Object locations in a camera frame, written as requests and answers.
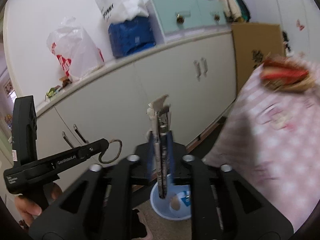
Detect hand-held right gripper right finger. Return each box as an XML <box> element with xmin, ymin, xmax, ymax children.
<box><xmin>166</xmin><ymin>130</ymin><xmax>293</xmax><ymax>240</ymax></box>

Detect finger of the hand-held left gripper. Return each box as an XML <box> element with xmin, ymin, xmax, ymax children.
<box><xmin>79</xmin><ymin>138</ymin><xmax>110</xmax><ymax>160</ymax></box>

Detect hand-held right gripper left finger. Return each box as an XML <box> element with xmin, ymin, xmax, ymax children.
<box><xmin>28</xmin><ymin>130</ymin><xmax>157</xmax><ymax>240</ymax></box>

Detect brown rubber band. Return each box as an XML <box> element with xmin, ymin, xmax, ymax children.
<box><xmin>98</xmin><ymin>139</ymin><xmax>123</xmax><ymax>165</ymax></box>

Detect grey printed paper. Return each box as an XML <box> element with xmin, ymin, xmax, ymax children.
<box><xmin>146</xmin><ymin>94</ymin><xmax>173</xmax><ymax>199</ymax></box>

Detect light blue plastic bin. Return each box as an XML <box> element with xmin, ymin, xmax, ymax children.
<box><xmin>150</xmin><ymin>180</ymin><xmax>192</xmax><ymax>221</ymax></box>

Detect red and brown paper bag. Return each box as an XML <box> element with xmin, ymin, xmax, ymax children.
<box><xmin>260</xmin><ymin>56</ymin><xmax>316</xmax><ymax>93</ymax></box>

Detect person's left hand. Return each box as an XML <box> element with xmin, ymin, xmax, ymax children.
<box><xmin>14</xmin><ymin>182</ymin><xmax>63</xmax><ymax>228</ymax></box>

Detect dried plant scraps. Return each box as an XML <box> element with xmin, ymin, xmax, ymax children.
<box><xmin>44</xmin><ymin>76</ymin><xmax>73</xmax><ymax>102</ymax></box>

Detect pink slipper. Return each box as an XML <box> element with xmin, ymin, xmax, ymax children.
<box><xmin>134</xmin><ymin>208</ymin><xmax>153</xmax><ymax>240</ymax></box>

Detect white cabinet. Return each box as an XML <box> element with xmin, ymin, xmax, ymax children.
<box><xmin>34</xmin><ymin>27</ymin><xmax>238</xmax><ymax>193</ymax></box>

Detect pink checked printed blanket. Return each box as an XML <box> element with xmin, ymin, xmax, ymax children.
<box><xmin>202</xmin><ymin>55</ymin><xmax>320</xmax><ymax>233</ymax></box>

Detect white red-printed plastic bag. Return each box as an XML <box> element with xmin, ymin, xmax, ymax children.
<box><xmin>46</xmin><ymin>17</ymin><xmax>105</xmax><ymax>81</ymax></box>

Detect blue plastic bag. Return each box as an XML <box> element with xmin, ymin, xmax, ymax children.
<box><xmin>108</xmin><ymin>16</ymin><xmax>157</xmax><ymax>58</ymax></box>

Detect brown cardboard box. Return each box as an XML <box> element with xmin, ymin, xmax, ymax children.
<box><xmin>230</xmin><ymin>22</ymin><xmax>286</xmax><ymax>93</ymax></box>

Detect pale green drawer box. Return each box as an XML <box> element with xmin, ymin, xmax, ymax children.
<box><xmin>147</xmin><ymin>0</ymin><xmax>228</xmax><ymax>43</ymax></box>

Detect white black-printed plastic bag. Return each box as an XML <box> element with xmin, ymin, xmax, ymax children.
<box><xmin>94</xmin><ymin>0</ymin><xmax>148</xmax><ymax>23</ymax></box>

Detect green hanging garment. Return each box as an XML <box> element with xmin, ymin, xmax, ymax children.
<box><xmin>227</xmin><ymin>0</ymin><xmax>251</xmax><ymax>23</ymax></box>

